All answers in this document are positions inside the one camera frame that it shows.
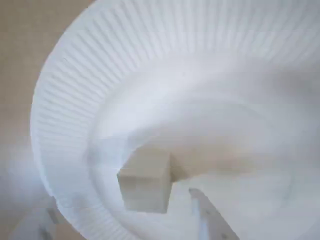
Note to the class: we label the white paper plate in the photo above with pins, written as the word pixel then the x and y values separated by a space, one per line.
pixel 175 75

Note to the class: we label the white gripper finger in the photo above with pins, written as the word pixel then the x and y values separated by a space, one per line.
pixel 32 230
pixel 215 225

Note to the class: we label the white cube block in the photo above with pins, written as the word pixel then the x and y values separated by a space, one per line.
pixel 145 192

